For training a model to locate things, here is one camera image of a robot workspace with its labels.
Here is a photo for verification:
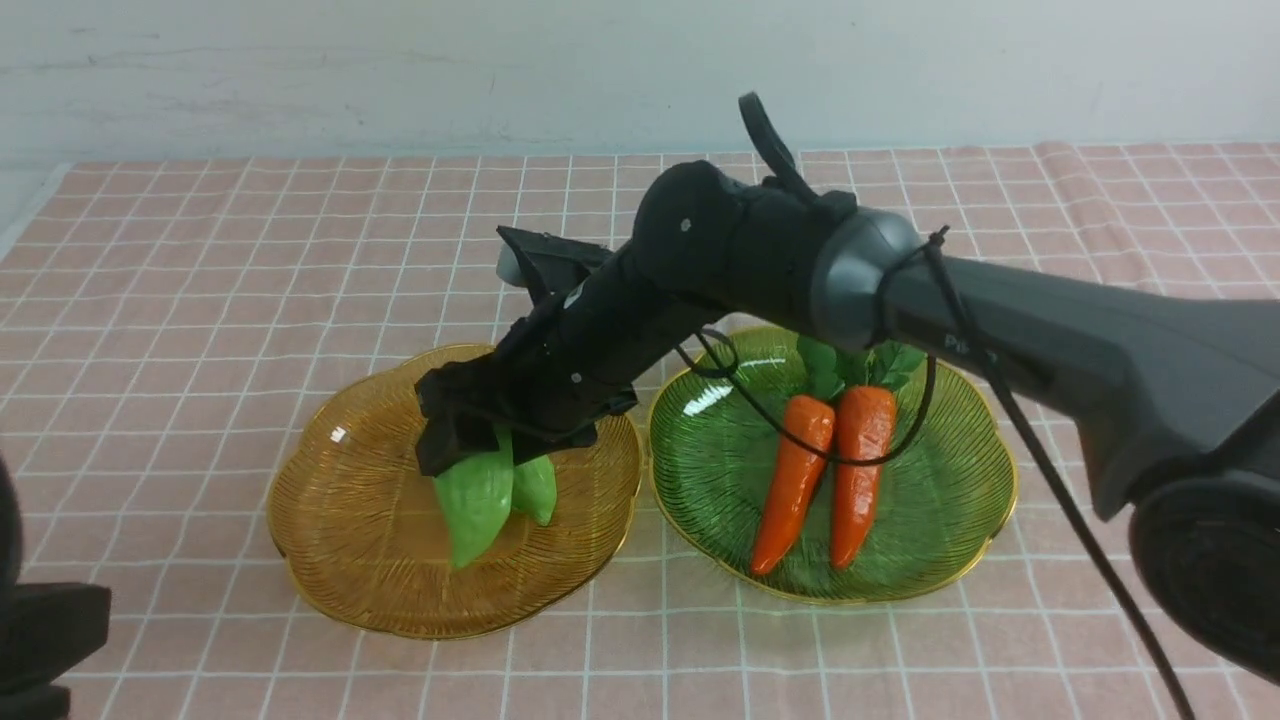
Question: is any black cable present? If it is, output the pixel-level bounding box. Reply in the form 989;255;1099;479
672;92;1196;720

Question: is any green glass plate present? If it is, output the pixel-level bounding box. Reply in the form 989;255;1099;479
649;325;1019;606

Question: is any pink checkered tablecloth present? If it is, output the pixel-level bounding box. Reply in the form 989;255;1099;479
0;143;1280;720

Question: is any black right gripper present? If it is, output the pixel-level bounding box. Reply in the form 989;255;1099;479
415;250;741;477

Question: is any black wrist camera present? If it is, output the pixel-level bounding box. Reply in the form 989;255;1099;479
495;225;613;304

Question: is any green bitter gourd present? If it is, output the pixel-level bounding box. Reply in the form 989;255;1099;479
511;456;558;527
433;428;515;569

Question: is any orange toy carrot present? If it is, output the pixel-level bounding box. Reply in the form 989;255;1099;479
829;343;924;571
750;336;842;577

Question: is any amber glass plate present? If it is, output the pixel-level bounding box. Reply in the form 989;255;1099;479
266;345;646;641

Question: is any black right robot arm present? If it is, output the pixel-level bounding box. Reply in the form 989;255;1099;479
416;160;1279;682

